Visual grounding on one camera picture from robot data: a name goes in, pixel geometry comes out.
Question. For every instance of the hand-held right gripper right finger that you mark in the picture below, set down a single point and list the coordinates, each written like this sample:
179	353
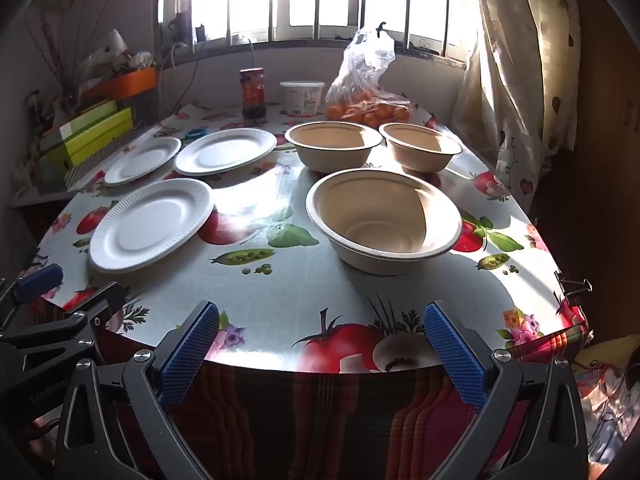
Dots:
455	360

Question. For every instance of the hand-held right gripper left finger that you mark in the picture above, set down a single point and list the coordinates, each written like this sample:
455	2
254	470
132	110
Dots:
190	355

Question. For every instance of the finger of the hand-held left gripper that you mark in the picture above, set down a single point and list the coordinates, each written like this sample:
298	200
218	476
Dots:
40	280
100	302

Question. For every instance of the white foam plate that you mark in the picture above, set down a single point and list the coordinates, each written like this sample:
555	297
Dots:
225	152
142	160
150	225

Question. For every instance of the beige paper bowl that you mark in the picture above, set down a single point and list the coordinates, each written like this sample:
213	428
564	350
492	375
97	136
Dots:
334	145
382	220
420	147

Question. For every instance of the white topped side cabinet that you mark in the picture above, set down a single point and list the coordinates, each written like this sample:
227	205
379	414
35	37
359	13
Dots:
50	195

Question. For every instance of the fruit printed tablecloth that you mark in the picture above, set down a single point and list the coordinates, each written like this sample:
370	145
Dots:
280	300

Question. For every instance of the striped cardboard box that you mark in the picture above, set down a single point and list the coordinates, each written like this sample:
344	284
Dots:
95	167

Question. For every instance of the plaid blanket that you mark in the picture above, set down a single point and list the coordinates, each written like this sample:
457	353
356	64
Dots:
310	420

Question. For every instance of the black binder clip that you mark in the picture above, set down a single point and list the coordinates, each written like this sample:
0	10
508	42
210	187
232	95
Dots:
572	287

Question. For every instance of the colourful printed cloth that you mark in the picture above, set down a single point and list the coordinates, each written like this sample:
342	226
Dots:
605	400

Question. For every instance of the yellow-green cardboard box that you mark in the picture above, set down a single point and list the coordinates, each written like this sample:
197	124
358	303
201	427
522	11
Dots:
100	132

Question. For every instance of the pale green flat box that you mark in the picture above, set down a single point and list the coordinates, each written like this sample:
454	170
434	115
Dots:
85	112

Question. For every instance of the orange plastic basket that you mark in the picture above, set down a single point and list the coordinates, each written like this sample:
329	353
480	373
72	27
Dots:
130	82

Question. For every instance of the crumpled white plastic bag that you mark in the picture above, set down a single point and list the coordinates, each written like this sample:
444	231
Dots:
112	50

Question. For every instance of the red label sauce jar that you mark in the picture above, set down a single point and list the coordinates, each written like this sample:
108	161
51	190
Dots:
253	95

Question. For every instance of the clear bag of small oranges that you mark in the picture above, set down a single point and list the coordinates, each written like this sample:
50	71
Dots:
367	95

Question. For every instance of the white plastic tub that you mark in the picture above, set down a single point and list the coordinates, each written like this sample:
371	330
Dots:
302	97

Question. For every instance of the black charger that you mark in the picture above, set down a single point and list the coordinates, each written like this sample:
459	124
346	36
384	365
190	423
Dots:
177	25

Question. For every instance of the brown wooden cabinet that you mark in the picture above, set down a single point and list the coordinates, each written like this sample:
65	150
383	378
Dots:
607	110

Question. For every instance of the cream patterned curtain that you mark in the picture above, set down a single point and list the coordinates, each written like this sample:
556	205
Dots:
520	60

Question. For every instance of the barred window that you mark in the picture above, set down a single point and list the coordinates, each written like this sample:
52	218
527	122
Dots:
320	0

